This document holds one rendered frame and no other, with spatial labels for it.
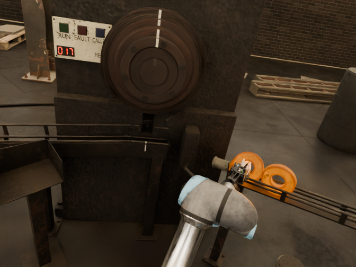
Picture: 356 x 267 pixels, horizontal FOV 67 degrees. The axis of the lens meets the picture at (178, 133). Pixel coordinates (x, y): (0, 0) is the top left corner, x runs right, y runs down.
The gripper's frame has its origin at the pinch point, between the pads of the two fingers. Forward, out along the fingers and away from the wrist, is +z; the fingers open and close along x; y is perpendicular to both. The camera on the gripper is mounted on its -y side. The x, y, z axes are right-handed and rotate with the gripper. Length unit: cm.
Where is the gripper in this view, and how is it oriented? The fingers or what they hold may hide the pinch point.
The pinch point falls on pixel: (248, 163)
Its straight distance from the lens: 140.8
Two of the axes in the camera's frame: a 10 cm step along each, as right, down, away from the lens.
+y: 0.2, -7.3, -6.8
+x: -7.9, -4.3, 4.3
